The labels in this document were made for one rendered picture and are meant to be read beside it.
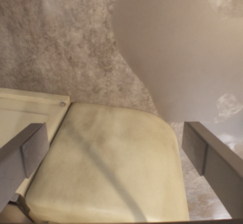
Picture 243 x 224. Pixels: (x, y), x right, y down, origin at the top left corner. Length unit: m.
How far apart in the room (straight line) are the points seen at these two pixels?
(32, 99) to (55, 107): 0.15
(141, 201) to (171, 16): 0.77
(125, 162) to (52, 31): 0.71
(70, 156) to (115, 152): 0.21
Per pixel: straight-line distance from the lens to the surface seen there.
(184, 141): 0.16
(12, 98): 1.27
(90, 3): 0.85
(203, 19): 0.87
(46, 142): 0.17
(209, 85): 1.03
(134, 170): 0.83
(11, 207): 0.87
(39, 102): 1.18
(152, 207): 0.80
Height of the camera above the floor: 0.81
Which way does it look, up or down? 50 degrees down
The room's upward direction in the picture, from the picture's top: 170 degrees counter-clockwise
